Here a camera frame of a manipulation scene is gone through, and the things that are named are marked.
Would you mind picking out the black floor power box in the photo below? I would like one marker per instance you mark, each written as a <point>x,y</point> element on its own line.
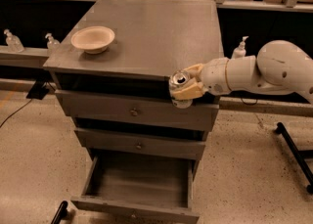
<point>38,91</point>

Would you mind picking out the silver 7up can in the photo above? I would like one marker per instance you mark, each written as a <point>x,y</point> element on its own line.
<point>177,80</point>

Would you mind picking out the grey open bottom drawer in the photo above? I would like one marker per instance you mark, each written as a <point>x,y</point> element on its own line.
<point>139,187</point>

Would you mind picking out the grey top drawer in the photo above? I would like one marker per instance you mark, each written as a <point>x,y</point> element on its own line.
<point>137,110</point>

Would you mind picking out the beige paper bowl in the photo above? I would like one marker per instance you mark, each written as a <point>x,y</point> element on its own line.
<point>93,39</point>

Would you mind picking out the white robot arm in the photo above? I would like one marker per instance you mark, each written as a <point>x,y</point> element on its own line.
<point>279,68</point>

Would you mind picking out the white pump lotion bottle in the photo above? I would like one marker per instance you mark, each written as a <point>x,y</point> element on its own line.
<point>240,51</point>

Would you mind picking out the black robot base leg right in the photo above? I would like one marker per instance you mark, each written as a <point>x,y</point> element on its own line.
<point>301,156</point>

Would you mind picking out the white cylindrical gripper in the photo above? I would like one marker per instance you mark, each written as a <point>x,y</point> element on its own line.
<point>214,76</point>

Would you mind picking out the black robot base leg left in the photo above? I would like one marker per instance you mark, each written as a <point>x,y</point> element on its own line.
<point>61,213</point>

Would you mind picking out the grey wooden drawer cabinet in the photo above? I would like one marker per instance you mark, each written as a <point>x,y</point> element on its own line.
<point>153,39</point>

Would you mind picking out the grey middle drawer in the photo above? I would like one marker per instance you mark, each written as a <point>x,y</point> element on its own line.
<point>139,144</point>

